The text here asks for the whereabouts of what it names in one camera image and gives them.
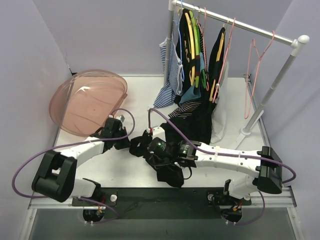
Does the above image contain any black tank top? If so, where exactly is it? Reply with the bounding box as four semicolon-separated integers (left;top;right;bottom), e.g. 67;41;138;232
129;137;201;188

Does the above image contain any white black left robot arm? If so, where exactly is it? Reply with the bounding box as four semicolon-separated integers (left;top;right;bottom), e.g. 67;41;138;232
31;115;130;206

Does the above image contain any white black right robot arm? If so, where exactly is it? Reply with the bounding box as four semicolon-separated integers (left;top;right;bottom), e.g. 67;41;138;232
129;131;283;204

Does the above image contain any blue white striped top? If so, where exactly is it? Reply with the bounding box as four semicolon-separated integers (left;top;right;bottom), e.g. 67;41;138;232
153;20;184;109

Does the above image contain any yellow hanger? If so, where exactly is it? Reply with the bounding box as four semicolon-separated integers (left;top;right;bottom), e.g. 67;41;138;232
208;27;226;102
184;12;196;86

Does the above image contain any green hanger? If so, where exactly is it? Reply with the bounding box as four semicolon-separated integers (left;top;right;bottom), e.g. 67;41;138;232
189;10;208;90

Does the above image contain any light blue hanger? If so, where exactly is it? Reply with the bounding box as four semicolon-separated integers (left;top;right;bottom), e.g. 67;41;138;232
176;6;185;82

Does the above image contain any pink hanger with garment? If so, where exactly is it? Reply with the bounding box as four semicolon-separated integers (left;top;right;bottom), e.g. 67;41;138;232
209;18;235;104

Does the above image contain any black multicolour striped garment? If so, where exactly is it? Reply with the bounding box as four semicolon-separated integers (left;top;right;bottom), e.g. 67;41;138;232
168;99;201;120

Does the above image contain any pink translucent plastic basin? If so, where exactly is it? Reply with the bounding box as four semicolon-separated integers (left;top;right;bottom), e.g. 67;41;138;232
49;69;128;137

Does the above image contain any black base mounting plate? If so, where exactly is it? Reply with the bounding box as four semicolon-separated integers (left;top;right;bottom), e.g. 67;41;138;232
71;187;252;221

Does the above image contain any teal garment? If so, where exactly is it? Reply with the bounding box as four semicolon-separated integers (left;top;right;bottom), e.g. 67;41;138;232
178;85;201;105

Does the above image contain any black hanging garment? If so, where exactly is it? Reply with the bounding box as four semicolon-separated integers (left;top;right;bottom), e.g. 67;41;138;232
166;9;219;144

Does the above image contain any white clothes rack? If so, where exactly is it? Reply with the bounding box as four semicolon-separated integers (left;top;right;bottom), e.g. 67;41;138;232
163;0;311;151

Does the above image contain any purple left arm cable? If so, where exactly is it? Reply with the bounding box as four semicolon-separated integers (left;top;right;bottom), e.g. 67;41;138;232
11;108;136;223

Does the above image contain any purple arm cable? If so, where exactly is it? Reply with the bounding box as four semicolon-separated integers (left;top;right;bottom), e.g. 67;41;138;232
11;108;136;223
147;107;297;226

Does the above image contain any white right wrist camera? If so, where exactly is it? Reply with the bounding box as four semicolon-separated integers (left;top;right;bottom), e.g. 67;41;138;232
146;126;165;138

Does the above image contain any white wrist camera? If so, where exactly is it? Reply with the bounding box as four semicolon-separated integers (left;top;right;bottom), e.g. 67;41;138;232
108;114;125;123
146;126;165;138

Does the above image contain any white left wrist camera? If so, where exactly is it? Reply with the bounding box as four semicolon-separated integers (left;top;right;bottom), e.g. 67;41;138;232
108;114;125;123

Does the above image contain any empty pink wire hanger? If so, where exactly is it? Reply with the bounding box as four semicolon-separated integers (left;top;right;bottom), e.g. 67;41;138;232
244;30;276;120

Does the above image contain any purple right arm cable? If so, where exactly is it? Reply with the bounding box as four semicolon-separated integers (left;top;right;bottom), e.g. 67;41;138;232
147;107;297;226

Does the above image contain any aluminium frame rail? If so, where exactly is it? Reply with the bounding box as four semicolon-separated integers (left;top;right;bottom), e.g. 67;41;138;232
27;186;297;211

